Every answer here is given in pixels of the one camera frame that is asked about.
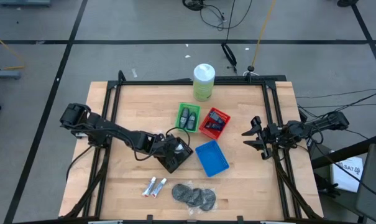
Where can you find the black plastic basket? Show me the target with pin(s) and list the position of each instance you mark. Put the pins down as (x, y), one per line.
(175, 165)

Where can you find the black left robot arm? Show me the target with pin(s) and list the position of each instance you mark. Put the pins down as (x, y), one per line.
(119, 133)

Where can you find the blue plastic basket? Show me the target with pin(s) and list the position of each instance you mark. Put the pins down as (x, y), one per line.
(212, 158)

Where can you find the black ball-top stand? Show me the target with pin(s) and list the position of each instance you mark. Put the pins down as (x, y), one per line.
(250, 68)

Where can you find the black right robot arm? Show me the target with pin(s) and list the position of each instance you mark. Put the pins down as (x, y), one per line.
(312, 126)

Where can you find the green disinfecting wipes canister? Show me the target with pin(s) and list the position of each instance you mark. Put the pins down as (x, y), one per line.
(204, 82)

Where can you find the black metal beam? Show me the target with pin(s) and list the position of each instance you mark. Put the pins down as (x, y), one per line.
(346, 152)

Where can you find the dark blue toiletry sachet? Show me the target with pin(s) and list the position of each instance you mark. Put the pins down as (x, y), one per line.
(216, 117)
(214, 126)

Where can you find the black metal table frame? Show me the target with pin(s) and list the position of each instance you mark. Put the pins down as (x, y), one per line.
(150, 82)

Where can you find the red plastic basket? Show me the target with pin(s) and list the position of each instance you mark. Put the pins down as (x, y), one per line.
(206, 132)

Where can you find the white cardboard box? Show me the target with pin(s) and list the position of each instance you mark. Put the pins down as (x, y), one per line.
(346, 174)

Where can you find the dark grey panel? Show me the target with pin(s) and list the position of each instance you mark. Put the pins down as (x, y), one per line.
(372, 183)

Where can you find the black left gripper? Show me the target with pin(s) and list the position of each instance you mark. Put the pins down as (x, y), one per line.
(164, 146)

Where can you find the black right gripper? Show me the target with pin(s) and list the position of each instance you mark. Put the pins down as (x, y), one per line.
(269, 134)

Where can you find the grey floor base plate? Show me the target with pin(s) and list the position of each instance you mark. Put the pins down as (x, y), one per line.
(4, 74)

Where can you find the green plastic basket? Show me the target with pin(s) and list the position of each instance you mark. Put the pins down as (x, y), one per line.
(178, 124)

